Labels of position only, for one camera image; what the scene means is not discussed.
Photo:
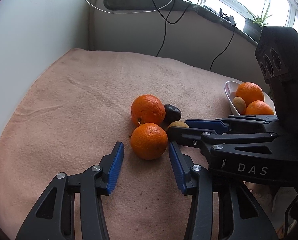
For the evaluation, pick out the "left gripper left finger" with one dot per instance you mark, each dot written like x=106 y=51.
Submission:
x=52 y=216

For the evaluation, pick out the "black right camera box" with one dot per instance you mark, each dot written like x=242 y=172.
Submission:
x=277 y=56

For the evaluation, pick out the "small brown kiwi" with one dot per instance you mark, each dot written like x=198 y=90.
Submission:
x=177 y=124

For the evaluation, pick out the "small mandarin with stem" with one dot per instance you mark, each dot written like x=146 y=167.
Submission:
x=147 y=109

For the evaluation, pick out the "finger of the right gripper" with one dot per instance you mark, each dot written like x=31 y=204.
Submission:
x=189 y=136
x=209 y=124

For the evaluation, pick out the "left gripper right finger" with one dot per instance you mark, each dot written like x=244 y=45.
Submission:
x=240 y=215

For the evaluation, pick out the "large orange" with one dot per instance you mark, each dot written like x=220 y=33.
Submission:
x=259 y=107
x=250 y=92

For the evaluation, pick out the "black device on windowsill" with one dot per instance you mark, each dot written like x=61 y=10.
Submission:
x=224 y=15

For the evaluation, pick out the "floral white plate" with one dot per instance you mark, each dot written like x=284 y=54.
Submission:
x=230 y=88

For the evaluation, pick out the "green windowsill mat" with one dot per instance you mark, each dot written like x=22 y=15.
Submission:
x=177 y=5

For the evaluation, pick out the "brown kiwi fruit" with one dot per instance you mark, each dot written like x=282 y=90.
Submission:
x=239 y=105

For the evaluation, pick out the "dark purple plum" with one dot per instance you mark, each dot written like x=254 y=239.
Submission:
x=172 y=114

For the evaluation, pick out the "pink towel mat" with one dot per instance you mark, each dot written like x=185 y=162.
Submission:
x=73 y=115

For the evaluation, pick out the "potted spider plant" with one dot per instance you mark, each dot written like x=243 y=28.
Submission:
x=254 y=24

